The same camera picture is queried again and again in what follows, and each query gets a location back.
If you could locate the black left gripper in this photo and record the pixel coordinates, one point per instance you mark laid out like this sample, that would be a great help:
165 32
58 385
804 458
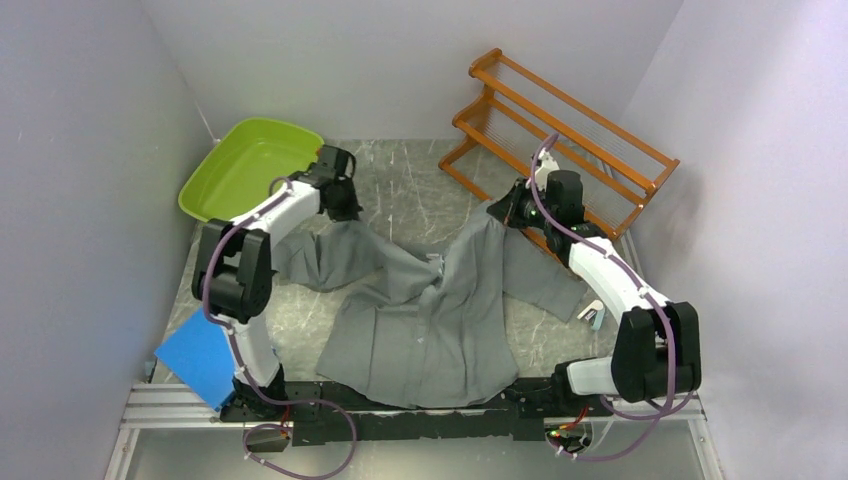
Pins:
351 212

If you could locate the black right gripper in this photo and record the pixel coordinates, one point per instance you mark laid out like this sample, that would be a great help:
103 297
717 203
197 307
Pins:
507 209

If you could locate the grey button-up shirt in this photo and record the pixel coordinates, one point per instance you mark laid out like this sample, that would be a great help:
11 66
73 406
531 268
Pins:
411 334

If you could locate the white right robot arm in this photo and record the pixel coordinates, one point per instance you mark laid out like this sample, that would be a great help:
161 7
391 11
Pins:
657 348

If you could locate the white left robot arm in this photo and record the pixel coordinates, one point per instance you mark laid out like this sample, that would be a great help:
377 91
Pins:
233 278

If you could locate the orange wooden rack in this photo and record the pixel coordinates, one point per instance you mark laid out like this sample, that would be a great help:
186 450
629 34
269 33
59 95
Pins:
517 109

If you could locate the green plastic tub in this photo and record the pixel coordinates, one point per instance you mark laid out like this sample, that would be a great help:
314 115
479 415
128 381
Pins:
236 175

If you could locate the small light blue clip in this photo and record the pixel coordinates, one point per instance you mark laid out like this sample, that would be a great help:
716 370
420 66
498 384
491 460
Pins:
593 314

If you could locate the blue flat pad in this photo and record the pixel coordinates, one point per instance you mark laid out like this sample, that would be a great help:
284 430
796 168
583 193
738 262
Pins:
198 354

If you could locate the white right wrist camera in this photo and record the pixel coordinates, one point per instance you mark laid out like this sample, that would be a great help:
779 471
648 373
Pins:
546 164

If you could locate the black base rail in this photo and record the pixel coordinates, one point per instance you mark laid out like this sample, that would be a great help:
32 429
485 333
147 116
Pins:
524 411

